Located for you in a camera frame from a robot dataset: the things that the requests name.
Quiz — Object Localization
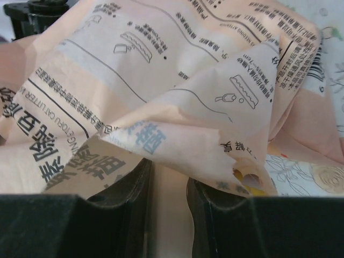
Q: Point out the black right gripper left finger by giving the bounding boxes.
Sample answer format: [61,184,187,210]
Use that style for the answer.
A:
[1,159,152,257]

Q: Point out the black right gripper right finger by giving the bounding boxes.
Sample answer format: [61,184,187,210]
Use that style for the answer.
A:
[187,179,343,258]

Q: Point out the peach cat litter bag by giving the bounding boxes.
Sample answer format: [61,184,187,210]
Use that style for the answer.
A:
[1,1,343,196]

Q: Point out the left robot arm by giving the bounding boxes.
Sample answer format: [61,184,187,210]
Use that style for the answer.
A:
[2,1,77,41]

